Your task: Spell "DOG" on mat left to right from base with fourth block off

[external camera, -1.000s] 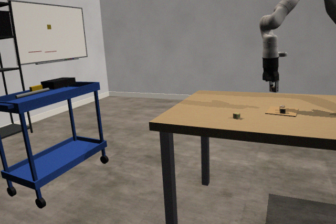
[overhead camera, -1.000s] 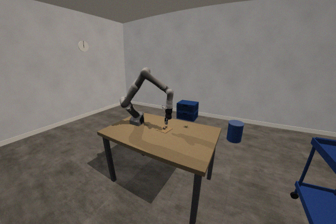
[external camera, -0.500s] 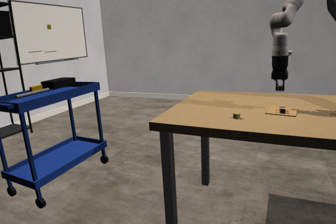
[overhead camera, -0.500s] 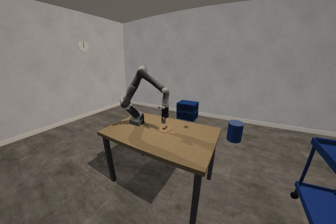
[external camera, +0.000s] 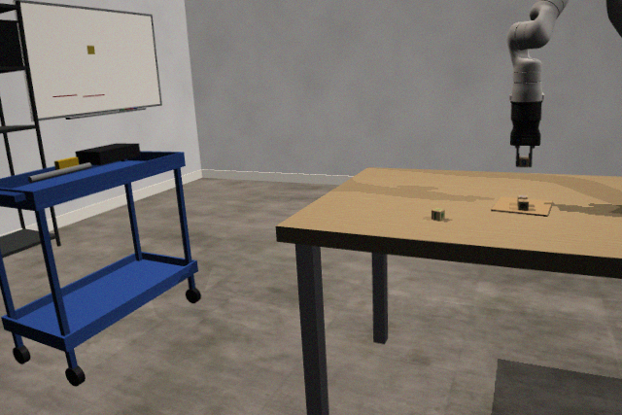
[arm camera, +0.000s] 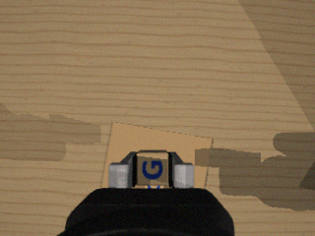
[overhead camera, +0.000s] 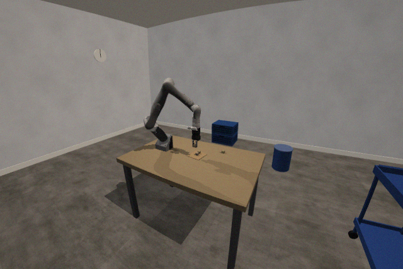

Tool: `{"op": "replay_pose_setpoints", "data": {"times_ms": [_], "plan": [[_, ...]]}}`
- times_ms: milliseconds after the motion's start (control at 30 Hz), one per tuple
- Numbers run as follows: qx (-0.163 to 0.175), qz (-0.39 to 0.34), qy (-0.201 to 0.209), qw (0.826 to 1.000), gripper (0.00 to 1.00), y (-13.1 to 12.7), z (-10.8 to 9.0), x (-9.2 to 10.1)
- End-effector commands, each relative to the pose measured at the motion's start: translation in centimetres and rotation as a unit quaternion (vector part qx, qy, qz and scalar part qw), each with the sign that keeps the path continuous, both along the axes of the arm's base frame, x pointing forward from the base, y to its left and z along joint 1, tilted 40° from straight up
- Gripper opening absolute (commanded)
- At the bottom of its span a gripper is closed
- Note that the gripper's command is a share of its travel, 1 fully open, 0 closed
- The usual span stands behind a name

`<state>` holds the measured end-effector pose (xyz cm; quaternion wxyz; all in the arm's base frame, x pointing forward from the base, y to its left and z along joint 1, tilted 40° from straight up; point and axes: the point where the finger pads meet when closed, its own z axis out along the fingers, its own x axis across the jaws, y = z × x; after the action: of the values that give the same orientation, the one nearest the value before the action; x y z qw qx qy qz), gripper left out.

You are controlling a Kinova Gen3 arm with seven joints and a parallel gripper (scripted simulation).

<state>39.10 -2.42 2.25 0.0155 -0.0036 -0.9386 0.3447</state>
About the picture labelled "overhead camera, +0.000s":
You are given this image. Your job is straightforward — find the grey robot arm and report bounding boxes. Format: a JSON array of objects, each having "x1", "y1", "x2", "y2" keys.
[{"x1": 144, "y1": 78, "x2": 201, "y2": 142}]

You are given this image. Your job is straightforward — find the tan square mat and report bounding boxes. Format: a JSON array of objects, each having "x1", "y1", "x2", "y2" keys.
[{"x1": 187, "y1": 151, "x2": 207, "y2": 160}]

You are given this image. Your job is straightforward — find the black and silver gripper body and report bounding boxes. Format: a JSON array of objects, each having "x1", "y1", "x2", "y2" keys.
[{"x1": 188, "y1": 122, "x2": 200, "y2": 140}]

